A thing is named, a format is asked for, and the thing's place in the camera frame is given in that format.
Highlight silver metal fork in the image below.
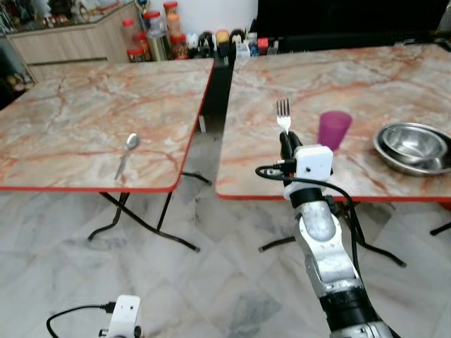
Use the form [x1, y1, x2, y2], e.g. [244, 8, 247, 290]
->
[276, 98, 292, 134]

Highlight purple plastic cup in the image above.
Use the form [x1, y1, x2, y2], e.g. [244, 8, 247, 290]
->
[318, 111, 353, 153]

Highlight large steel bowl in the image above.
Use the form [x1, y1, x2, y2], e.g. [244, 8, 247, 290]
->
[372, 123, 451, 177]

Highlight yellow-top small bottle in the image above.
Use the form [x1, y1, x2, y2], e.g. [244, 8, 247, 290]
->
[215, 29, 233, 58]

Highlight small steel bowl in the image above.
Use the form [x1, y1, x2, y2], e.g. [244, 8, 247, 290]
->
[381, 125, 449, 164]

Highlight black television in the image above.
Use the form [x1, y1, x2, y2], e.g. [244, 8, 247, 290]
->
[249, 0, 451, 54]

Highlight silver metal spoon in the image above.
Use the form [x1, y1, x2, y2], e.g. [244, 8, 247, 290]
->
[113, 132, 142, 182]

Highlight red-lid dark jar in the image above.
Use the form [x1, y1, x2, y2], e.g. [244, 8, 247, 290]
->
[143, 10, 171, 61]

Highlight tall red-lid orange jar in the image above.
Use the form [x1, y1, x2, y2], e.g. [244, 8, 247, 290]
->
[163, 1, 183, 37]

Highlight red-lid clear plastic jar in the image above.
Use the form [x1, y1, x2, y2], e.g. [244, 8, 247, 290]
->
[121, 18, 140, 63]

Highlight light wooden cabinet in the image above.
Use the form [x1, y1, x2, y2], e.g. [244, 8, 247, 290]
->
[6, 1, 146, 71]

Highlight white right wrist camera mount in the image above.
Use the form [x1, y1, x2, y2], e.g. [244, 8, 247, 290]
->
[285, 145, 335, 196]

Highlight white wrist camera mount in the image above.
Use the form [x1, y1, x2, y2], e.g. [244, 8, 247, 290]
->
[104, 294, 142, 338]
[285, 145, 335, 196]

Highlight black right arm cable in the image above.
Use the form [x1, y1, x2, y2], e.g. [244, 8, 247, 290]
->
[254, 163, 369, 280]

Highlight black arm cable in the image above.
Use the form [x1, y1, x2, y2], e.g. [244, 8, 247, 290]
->
[46, 302, 116, 338]
[254, 163, 369, 280]

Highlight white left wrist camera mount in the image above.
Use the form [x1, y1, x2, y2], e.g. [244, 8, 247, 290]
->
[104, 294, 142, 338]

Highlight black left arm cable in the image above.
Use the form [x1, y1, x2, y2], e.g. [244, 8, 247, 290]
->
[46, 302, 116, 338]

